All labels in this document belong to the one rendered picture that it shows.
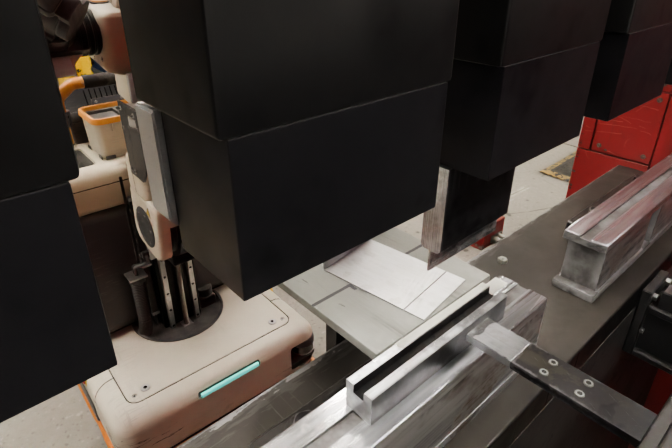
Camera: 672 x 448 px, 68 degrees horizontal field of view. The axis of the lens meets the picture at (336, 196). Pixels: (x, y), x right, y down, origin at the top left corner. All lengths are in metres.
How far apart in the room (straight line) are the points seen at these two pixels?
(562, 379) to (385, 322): 0.16
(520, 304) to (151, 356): 1.18
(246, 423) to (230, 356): 0.94
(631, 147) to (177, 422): 1.30
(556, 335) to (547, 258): 0.19
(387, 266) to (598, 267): 0.33
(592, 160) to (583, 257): 0.58
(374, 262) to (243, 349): 1.00
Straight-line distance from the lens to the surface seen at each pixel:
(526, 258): 0.86
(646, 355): 0.95
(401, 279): 0.55
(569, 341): 0.72
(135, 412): 1.45
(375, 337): 0.48
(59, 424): 1.90
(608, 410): 0.47
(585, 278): 0.80
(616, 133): 1.30
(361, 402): 0.44
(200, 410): 1.51
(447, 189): 0.38
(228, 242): 0.23
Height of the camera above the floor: 1.32
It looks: 27 degrees down
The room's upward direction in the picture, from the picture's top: straight up
